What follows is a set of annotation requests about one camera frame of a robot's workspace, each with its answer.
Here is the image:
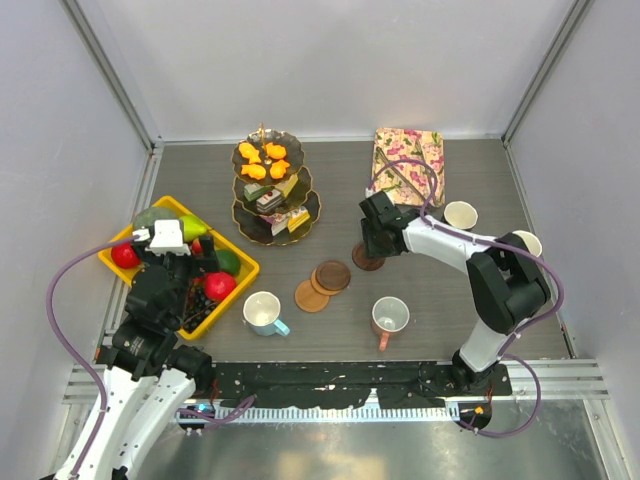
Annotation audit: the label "dark blue grape bunch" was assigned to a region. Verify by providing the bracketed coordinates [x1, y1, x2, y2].
[181, 285, 217, 333]

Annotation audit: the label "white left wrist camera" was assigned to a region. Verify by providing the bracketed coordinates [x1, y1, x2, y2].
[133, 219, 190, 255]

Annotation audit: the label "three-tier black gold stand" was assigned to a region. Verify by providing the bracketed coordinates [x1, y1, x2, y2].
[231, 125, 322, 246]

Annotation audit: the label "yellow triangle cake slice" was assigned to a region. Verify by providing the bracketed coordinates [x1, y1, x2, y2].
[287, 206, 311, 233]

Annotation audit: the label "purple grape bunch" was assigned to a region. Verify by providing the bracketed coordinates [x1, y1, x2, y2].
[183, 280, 199, 318]

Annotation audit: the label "red lychee strawberry bunch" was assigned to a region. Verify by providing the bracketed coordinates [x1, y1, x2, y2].
[191, 239, 203, 255]

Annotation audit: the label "red apple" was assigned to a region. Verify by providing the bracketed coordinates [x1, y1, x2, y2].
[110, 243, 141, 270]

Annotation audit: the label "green matcha cake slice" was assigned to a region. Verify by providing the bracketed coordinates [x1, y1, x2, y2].
[243, 183, 269, 202]

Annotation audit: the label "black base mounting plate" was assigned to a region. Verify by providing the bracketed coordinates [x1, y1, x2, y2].
[215, 361, 512, 410]

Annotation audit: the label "green netted melon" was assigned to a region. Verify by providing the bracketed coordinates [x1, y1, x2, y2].
[132, 206, 178, 231]

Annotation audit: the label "orange fish pastry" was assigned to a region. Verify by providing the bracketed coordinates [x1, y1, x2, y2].
[238, 142, 261, 164]
[269, 159, 290, 180]
[241, 163, 266, 180]
[265, 142, 287, 160]

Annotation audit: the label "white slotted cable duct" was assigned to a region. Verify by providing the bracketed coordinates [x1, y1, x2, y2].
[235, 401, 460, 424]

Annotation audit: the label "light blue mug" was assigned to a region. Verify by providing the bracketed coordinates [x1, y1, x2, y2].
[242, 291, 290, 337]

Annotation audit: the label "black mug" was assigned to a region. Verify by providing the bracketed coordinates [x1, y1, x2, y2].
[442, 201, 479, 231]

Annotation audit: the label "grey mug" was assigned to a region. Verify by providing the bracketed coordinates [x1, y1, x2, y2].
[513, 230, 543, 258]

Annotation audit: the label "dark wooden coaster top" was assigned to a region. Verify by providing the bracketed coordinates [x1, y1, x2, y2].
[315, 260, 351, 291]

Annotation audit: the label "cream cake slice with kiwi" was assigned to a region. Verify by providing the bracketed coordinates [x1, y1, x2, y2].
[276, 174, 298, 198]

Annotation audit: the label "yellow plastic fruit tray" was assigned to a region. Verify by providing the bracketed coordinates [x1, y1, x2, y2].
[97, 195, 260, 341]

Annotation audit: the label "pink mug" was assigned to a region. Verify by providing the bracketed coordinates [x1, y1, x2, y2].
[371, 296, 410, 352]

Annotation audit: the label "medium brown wooden coaster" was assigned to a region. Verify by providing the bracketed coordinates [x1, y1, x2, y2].
[310, 269, 335, 297]

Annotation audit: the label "light wooden coaster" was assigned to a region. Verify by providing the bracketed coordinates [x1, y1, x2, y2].
[294, 280, 329, 313]

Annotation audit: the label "green lime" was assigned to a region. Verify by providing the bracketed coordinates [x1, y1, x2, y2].
[216, 249, 241, 277]

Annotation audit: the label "green yellow pear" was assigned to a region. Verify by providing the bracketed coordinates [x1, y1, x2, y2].
[179, 214, 209, 243]

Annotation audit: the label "red pomegranate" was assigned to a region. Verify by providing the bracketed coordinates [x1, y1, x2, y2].
[203, 272, 236, 303]

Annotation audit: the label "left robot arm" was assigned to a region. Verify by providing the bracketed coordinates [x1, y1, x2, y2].
[52, 234, 219, 479]

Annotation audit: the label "chocolate cherry cake slice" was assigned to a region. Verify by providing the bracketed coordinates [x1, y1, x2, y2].
[255, 189, 284, 214]

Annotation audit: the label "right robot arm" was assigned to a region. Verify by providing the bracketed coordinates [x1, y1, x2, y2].
[359, 192, 551, 394]

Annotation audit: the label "round wooden coaster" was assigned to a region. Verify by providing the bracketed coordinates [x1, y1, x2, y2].
[352, 242, 386, 271]

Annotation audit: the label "floral rectangular tray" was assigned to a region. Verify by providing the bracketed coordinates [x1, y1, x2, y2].
[367, 127, 445, 208]

